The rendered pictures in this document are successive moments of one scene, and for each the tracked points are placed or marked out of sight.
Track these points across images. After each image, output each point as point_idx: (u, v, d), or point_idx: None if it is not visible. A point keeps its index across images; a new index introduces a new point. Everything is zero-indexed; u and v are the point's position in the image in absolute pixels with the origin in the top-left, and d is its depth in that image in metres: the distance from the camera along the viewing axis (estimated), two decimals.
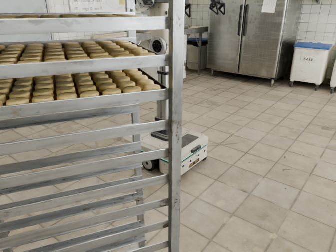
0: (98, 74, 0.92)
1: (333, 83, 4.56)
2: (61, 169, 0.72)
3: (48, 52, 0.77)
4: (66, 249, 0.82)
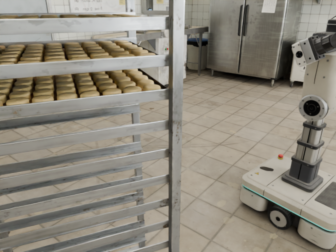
0: (98, 74, 0.92)
1: None
2: (61, 169, 0.72)
3: (48, 52, 0.77)
4: (66, 249, 0.82)
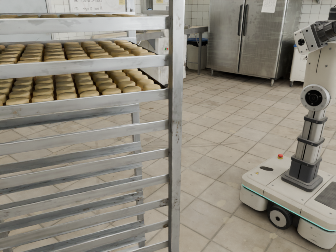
0: (98, 74, 0.92)
1: None
2: (61, 169, 0.72)
3: (48, 52, 0.77)
4: (66, 249, 0.82)
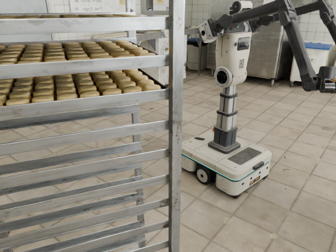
0: (98, 74, 0.92)
1: None
2: (61, 169, 0.72)
3: (48, 52, 0.77)
4: (66, 249, 0.82)
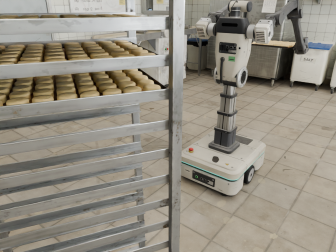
0: (98, 74, 0.92)
1: (333, 83, 4.56)
2: (61, 169, 0.72)
3: (48, 52, 0.77)
4: (66, 249, 0.82)
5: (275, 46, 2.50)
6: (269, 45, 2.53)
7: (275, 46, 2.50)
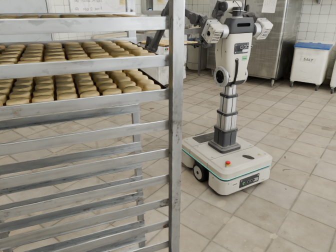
0: (98, 74, 0.92)
1: (333, 83, 4.56)
2: (61, 169, 0.72)
3: (48, 52, 0.77)
4: (66, 249, 0.82)
5: (191, 44, 2.65)
6: (186, 44, 2.62)
7: (191, 43, 2.65)
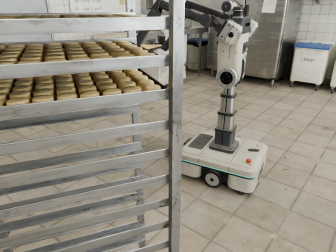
0: (98, 74, 0.92)
1: (333, 83, 4.56)
2: (61, 169, 0.72)
3: (48, 52, 0.77)
4: (66, 249, 0.82)
5: (159, 47, 2.43)
6: (155, 48, 2.39)
7: (159, 47, 2.43)
